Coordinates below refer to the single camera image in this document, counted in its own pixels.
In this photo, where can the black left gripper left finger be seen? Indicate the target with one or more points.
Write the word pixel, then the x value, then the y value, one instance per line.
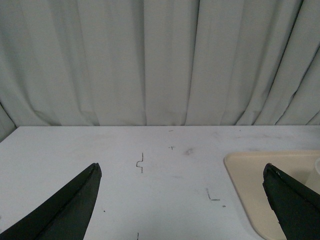
pixel 65 215

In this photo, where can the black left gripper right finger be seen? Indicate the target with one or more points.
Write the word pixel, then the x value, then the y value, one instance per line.
pixel 296 206

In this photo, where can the cream smiley face mug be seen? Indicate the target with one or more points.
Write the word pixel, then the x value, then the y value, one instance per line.
pixel 317 167

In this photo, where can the beige square plate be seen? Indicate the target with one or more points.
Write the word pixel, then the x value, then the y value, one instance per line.
pixel 246 172

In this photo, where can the white pleated curtain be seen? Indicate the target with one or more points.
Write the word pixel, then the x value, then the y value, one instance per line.
pixel 159 63

